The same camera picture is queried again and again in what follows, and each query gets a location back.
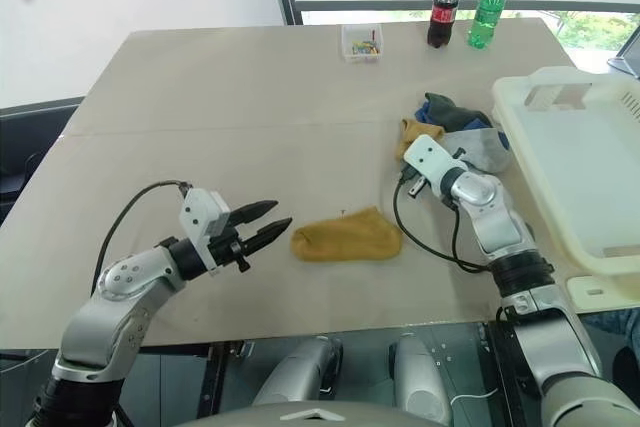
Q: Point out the grey robot torso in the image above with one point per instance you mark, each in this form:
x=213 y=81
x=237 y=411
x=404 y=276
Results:
x=310 y=414

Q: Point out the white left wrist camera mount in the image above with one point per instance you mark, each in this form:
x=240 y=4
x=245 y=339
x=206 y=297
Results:
x=199 y=212

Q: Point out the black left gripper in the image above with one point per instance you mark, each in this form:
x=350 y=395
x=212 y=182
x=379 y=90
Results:
x=227 y=248

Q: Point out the silver right robot leg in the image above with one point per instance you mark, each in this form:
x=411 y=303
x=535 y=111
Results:
x=417 y=377

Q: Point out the silver robot leg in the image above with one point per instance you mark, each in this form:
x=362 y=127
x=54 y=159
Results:
x=417 y=377
x=302 y=372

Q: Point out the white plastic basket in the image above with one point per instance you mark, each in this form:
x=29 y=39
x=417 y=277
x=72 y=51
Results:
x=565 y=167

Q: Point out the cola bottle with red cap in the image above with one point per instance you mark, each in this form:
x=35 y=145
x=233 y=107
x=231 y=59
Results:
x=442 y=12

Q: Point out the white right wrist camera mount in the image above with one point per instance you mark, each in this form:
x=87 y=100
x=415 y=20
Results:
x=429 y=157

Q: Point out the white plastic tray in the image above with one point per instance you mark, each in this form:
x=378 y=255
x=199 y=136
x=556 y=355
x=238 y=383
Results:
x=595 y=293

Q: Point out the green soda bottle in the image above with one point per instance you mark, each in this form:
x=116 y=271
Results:
x=486 y=14

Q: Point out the flat mustard yellow sock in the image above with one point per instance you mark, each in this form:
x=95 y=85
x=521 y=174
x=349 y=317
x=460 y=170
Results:
x=345 y=239

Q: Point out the clear box of colourful bits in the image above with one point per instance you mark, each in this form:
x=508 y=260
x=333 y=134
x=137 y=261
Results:
x=361 y=42

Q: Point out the dark green sock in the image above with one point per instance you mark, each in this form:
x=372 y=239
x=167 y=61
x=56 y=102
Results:
x=447 y=109

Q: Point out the grey sock with dark toe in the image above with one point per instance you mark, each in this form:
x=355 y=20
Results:
x=482 y=148

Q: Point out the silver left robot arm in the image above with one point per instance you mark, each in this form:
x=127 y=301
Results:
x=117 y=317

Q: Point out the silver left robot leg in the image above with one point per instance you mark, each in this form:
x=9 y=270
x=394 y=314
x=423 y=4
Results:
x=302 y=372

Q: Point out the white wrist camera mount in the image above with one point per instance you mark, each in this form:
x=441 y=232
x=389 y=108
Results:
x=429 y=157
x=199 y=212

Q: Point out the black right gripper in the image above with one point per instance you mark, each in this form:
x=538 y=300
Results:
x=413 y=178

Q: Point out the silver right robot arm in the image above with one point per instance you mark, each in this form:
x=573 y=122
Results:
x=545 y=347

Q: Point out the crumpled mustard yellow sock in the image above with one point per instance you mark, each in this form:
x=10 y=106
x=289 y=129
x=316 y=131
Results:
x=412 y=136

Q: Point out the dark bench seat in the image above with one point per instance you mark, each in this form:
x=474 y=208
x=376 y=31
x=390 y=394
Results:
x=32 y=142

